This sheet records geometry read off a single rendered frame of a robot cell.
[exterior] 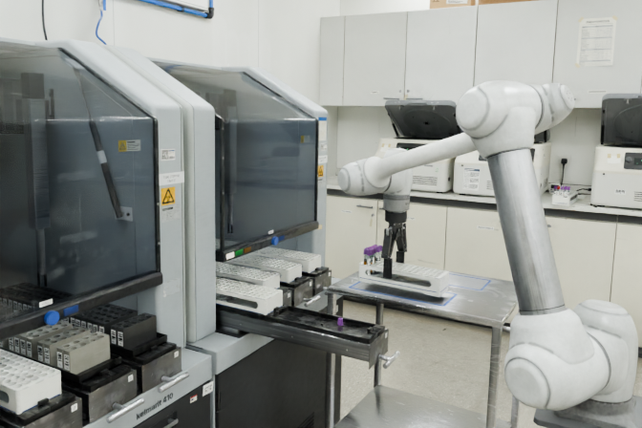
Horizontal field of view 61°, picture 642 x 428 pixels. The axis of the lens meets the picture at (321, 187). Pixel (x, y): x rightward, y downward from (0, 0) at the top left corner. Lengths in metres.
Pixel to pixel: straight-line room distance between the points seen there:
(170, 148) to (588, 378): 1.15
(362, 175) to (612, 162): 2.25
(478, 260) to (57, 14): 2.84
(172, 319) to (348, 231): 2.67
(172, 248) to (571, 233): 2.71
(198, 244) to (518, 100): 0.96
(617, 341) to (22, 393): 1.29
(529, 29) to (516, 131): 2.74
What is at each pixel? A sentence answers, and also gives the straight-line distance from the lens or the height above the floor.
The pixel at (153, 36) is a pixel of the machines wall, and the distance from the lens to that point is 3.07.
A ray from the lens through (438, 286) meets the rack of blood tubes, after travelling 1.84.
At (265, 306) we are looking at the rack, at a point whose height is 0.84.
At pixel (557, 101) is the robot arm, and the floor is 1.46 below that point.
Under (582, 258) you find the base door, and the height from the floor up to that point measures 0.58.
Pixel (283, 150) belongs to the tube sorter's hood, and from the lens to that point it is 1.95.
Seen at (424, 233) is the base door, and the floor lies 0.61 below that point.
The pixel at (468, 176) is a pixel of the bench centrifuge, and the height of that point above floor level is 1.04.
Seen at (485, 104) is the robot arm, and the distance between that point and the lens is 1.30.
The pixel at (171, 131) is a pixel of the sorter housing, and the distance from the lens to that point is 1.53.
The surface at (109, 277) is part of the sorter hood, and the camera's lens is 1.42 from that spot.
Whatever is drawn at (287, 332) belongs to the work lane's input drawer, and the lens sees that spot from 1.66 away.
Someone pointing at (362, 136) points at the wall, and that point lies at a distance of 4.70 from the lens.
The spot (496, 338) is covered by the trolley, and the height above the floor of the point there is 0.77.
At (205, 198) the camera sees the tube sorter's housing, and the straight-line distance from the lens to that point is 1.65.
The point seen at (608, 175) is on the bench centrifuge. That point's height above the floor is 1.10.
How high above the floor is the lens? 1.42
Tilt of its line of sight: 7 degrees down
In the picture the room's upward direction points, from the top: 1 degrees clockwise
